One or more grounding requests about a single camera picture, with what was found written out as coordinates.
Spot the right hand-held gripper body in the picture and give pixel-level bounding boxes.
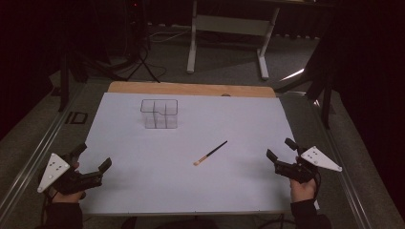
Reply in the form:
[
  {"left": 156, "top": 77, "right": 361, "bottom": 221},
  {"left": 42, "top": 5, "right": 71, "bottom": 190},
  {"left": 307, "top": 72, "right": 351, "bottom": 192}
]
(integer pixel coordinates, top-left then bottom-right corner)
[{"left": 273, "top": 145, "right": 344, "bottom": 184}]

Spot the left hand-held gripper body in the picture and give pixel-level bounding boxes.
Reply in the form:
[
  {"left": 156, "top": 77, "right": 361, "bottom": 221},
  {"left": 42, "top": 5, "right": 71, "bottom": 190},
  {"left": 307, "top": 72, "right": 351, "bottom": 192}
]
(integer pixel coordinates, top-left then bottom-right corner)
[{"left": 36, "top": 152, "right": 104, "bottom": 196}]

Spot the person's left hand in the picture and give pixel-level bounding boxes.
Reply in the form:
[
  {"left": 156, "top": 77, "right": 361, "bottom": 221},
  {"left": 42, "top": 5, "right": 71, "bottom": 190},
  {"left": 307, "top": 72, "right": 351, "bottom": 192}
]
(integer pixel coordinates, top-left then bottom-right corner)
[{"left": 51, "top": 190, "right": 88, "bottom": 205}]

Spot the person's right hand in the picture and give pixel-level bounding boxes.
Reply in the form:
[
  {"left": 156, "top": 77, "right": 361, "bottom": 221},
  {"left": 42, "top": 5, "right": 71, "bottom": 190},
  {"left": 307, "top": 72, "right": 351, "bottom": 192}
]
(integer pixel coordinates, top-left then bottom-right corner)
[{"left": 289, "top": 177, "right": 317, "bottom": 203}]

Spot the black makeup brush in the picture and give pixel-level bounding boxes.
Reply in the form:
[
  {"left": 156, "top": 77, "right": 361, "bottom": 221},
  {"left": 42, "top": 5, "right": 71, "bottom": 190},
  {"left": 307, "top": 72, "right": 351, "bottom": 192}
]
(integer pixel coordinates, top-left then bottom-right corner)
[{"left": 193, "top": 139, "right": 229, "bottom": 167}]

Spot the black metal stand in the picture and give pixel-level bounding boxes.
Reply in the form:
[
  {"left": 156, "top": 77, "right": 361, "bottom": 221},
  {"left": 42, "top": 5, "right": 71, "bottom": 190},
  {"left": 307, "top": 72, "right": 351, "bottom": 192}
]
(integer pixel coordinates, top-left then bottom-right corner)
[{"left": 274, "top": 31, "right": 336, "bottom": 130}]

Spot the clear acrylic organizer box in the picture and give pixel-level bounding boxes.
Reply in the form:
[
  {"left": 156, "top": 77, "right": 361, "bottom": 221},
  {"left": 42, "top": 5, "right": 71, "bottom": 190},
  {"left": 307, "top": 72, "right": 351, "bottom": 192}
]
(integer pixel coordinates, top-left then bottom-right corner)
[{"left": 139, "top": 98, "right": 179, "bottom": 130}]

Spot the white table sheet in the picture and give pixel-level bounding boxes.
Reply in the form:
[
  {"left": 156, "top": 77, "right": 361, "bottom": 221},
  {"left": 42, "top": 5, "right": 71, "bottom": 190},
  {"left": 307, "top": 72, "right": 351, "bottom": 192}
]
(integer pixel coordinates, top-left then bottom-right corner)
[{"left": 76, "top": 92, "right": 299, "bottom": 216}]

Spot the black tripod stand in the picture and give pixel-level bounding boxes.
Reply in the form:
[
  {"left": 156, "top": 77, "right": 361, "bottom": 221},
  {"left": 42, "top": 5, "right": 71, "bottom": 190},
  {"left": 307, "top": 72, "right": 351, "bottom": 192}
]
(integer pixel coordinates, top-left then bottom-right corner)
[{"left": 58, "top": 37, "right": 161, "bottom": 113}]

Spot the black computer tower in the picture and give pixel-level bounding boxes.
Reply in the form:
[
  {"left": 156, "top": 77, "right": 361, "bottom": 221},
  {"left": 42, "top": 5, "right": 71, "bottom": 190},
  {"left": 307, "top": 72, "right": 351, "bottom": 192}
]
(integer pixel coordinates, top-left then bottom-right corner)
[{"left": 125, "top": 0, "right": 151, "bottom": 62}]

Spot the metal floor rail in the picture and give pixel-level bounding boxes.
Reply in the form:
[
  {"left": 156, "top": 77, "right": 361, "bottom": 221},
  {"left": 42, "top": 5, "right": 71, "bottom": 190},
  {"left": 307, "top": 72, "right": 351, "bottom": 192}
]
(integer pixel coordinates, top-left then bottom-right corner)
[
  {"left": 309, "top": 99, "right": 374, "bottom": 229},
  {"left": 0, "top": 83, "right": 86, "bottom": 218}
]

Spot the white desk frame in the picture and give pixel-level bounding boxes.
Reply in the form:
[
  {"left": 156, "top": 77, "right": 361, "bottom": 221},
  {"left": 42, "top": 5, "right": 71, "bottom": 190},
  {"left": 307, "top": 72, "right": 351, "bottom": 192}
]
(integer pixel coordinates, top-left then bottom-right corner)
[{"left": 186, "top": 0, "right": 282, "bottom": 81}]

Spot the white floor cable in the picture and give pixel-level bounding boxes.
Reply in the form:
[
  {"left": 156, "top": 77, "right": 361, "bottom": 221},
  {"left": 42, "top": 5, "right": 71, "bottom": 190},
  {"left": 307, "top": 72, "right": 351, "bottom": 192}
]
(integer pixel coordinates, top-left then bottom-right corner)
[{"left": 148, "top": 29, "right": 192, "bottom": 45}]

